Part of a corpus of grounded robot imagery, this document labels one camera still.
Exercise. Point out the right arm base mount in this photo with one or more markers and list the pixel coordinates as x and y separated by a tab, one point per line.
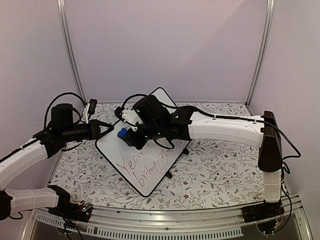
270	214

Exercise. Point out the aluminium corner post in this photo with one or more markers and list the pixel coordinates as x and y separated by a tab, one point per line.
270	4
61	7

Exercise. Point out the floral patterned table mat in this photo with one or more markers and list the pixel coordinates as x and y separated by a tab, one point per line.
213	174

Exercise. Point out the right aluminium corner post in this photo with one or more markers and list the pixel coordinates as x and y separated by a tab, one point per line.
270	4

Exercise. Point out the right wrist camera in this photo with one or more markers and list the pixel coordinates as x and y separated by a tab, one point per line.
128	116

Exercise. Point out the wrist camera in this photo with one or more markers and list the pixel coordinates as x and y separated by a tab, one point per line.
128	116
89	110

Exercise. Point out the front aluminium rail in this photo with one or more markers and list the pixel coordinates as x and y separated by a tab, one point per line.
226	223

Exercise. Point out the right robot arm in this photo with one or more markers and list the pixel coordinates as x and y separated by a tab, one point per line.
152	120

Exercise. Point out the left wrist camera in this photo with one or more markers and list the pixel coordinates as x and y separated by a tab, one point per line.
89	110

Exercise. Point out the white whiteboard black frame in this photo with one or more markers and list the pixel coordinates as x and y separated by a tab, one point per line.
143	169

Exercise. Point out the left aluminium corner post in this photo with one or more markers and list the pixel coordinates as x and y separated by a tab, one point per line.
61	7

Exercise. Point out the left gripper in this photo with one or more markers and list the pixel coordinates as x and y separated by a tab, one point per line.
95	129

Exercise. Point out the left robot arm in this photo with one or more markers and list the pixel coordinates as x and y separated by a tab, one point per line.
66	125

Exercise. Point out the blue whiteboard eraser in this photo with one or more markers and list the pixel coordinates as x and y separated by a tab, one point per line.
122	133

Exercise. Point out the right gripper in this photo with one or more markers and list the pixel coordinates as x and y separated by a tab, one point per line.
139	143

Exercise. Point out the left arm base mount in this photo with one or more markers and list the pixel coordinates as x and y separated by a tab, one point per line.
80	211

